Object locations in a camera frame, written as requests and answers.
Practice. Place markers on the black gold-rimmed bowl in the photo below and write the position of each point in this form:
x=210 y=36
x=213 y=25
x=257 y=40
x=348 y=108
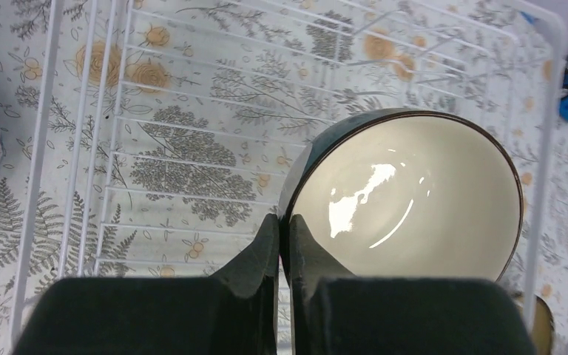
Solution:
x=543 y=330

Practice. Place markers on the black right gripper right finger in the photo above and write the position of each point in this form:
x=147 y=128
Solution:
x=335 y=312

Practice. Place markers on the teal and cream bowl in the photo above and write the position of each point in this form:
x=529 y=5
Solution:
x=408 y=193

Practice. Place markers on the white wire dish rack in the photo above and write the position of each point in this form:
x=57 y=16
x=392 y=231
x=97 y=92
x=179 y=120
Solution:
x=165 y=129

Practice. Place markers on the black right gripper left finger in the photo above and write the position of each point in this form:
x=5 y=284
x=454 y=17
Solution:
x=232 y=311

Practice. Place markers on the floral tablecloth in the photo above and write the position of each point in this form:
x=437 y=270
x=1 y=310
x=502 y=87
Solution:
x=283 y=177

